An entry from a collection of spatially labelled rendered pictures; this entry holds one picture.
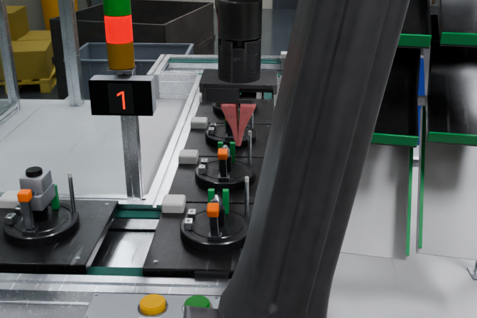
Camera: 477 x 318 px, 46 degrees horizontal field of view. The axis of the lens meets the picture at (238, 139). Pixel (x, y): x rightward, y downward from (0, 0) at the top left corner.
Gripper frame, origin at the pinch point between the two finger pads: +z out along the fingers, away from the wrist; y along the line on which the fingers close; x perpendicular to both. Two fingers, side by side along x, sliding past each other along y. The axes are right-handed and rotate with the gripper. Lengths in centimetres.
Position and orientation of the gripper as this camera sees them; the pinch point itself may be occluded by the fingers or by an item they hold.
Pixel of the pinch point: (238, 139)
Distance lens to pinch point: 79.7
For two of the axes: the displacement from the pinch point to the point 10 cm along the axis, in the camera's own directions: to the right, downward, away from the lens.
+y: -10.0, -0.3, 0.4
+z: -0.1, 9.2, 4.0
